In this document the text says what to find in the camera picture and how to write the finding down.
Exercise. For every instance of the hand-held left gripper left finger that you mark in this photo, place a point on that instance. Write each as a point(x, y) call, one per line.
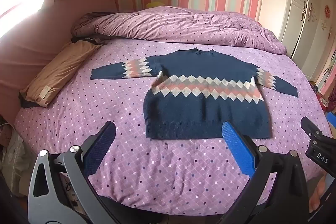
point(101, 146)

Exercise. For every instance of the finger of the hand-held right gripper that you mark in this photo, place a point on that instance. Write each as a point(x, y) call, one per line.
point(309, 128)
point(331, 121)

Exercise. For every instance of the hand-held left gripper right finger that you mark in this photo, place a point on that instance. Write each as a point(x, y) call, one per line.
point(236, 148)

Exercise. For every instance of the navy zigzag-pattern knit sweater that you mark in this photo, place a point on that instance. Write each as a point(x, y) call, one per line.
point(199, 98)

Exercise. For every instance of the person's right hand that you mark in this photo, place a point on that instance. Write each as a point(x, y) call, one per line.
point(319, 192)

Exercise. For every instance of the red clutter beside bed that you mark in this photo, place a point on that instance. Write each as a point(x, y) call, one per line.
point(324, 100)

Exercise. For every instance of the tan pillow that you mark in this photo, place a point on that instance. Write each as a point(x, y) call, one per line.
point(57, 71)

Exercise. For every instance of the pale cloth clutter beside bed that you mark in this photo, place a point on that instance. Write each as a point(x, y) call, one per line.
point(13, 161)

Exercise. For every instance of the white wardrobe with flower decals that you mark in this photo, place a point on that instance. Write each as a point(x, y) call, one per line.
point(302, 11)

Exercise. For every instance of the pink padded headboard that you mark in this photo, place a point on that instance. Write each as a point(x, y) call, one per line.
point(31, 37)

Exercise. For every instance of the purple dotted duvet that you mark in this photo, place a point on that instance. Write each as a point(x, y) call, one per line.
point(183, 24)

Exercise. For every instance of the yellow object behind duvet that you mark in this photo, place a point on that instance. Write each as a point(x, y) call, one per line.
point(154, 4)

